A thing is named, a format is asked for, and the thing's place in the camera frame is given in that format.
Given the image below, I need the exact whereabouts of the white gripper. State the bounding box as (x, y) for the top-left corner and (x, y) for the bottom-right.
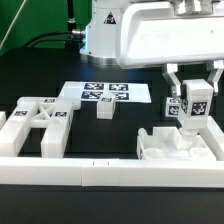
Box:
(116, 1), (224, 98)

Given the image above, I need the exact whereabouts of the black cable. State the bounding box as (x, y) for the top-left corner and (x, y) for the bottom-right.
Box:
(24, 29), (87, 48)

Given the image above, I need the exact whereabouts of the white tagged cube left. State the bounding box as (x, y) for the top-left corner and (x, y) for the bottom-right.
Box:
(165, 97), (180, 117)

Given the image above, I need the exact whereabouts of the white cord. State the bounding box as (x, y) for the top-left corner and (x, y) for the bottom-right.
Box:
(0, 0), (28, 51)

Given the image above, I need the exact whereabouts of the white U-shaped fence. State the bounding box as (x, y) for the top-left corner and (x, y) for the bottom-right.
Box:
(0, 117), (224, 188)

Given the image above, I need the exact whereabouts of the white chair back frame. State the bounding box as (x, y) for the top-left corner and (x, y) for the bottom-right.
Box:
(0, 97), (81, 158)

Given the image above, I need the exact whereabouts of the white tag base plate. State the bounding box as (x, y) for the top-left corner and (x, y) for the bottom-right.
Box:
(59, 81), (151, 103)

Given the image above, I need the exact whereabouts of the white chair seat part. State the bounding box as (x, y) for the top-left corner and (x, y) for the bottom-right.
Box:
(136, 127), (216, 161)

